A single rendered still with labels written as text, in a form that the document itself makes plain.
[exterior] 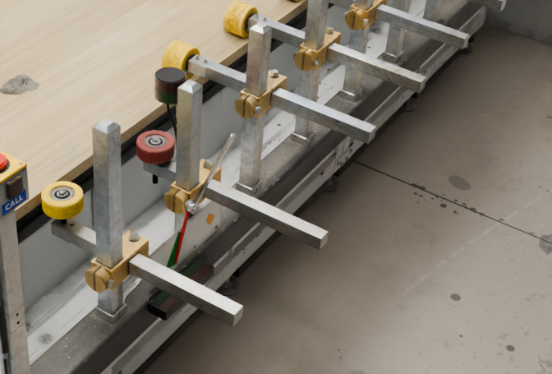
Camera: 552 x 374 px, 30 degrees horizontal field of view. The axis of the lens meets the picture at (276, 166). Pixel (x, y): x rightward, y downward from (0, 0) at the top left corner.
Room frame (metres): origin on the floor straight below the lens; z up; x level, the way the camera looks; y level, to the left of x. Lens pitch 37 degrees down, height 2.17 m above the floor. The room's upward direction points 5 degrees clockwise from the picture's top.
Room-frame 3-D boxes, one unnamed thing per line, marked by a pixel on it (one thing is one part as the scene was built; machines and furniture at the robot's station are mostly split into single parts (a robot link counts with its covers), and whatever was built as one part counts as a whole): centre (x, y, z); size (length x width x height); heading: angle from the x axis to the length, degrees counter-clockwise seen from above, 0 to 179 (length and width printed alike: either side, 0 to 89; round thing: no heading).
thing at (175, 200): (1.68, 0.17, 0.85); 0.14 x 0.06 x 0.05; 152
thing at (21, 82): (1.91, 0.59, 0.91); 0.09 x 0.07 x 0.02; 128
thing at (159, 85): (1.68, 0.22, 1.10); 0.06 x 0.06 x 0.02
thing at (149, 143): (1.75, 0.26, 0.85); 0.08 x 0.08 x 0.11
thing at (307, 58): (2.12, -0.07, 0.95); 0.14 x 0.06 x 0.05; 152
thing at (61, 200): (1.55, 0.41, 0.85); 0.08 x 0.08 x 0.11
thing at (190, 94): (1.66, 0.18, 0.87); 0.04 x 0.04 x 0.48; 62
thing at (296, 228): (1.65, 0.08, 0.84); 0.43 x 0.03 x 0.04; 62
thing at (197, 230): (1.62, 0.17, 0.75); 0.26 x 0.01 x 0.10; 152
